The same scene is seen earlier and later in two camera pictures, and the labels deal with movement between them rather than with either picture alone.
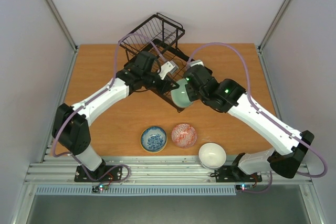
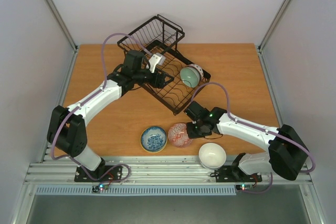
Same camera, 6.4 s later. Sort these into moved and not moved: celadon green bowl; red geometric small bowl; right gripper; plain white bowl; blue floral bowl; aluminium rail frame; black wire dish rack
Moved: red geometric small bowl; celadon green bowl; right gripper
Not moved: aluminium rail frame; black wire dish rack; blue floral bowl; plain white bowl
